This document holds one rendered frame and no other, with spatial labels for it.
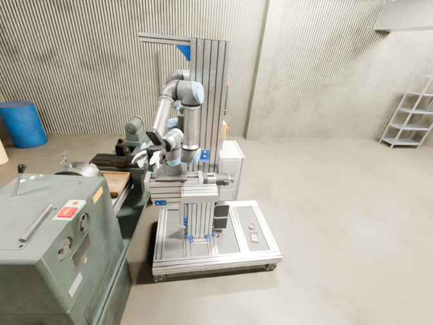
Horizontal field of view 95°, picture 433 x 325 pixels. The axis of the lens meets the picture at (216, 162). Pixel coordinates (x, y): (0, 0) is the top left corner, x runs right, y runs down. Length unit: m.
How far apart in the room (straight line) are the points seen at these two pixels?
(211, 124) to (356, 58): 5.08
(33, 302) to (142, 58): 4.21
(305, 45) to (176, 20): 2.77
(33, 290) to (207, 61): 1.43
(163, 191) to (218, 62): 0.98
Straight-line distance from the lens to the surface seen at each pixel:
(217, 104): 1.47
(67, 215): 1.17
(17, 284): 1.23
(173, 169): 1.45
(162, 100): 1.23
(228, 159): 1.61
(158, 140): 0.91
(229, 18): 4.81
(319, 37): 5.57
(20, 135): 5.18
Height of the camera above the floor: 1.99
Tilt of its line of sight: 30 degrees down
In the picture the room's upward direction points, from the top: 6 degrees clockwise
